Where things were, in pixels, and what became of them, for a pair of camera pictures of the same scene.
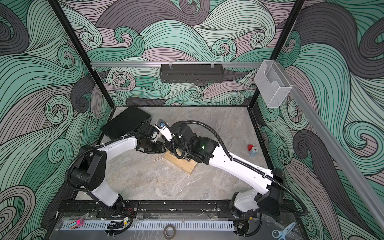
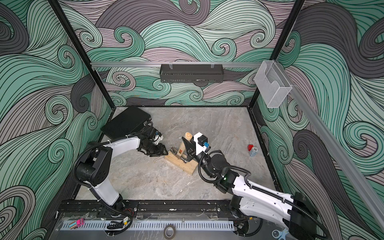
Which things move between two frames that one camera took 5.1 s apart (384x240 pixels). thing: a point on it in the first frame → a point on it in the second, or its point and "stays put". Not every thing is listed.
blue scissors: x=282 y=234 stays put
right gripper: x=169 y=145 → x=191 y=148
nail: x=157 y=158 stays put
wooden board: x=186 y=165 stays put
